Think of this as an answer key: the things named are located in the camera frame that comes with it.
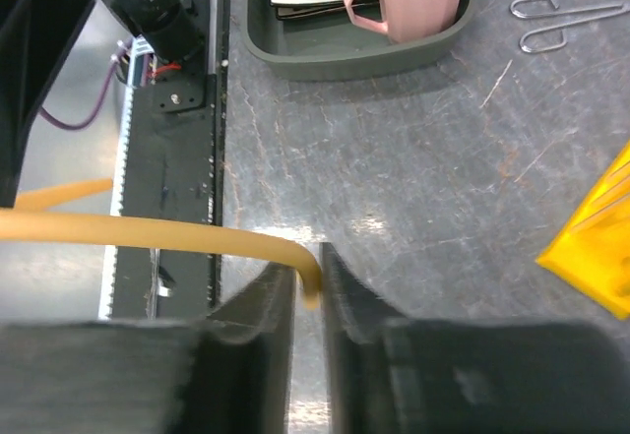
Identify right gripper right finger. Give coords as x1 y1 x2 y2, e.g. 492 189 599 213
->
320 242 443 433

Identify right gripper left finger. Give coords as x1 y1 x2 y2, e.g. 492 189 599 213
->
166 263 295 433

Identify metal crucible tongs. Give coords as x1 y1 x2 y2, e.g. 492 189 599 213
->
509 0 629 55

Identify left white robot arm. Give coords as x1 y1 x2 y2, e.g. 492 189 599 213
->
1 0 208 208

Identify yellow test tube rack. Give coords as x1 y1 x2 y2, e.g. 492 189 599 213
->
535 148 629 320

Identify dark green tray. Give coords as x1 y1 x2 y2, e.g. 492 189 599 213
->
241 0 476 82

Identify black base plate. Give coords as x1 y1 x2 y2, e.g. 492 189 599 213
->
109 0 229 319

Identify slotted cable duct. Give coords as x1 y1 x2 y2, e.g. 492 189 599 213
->
97 36 153 320

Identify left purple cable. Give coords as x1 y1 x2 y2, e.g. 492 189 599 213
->
38 39 134 131

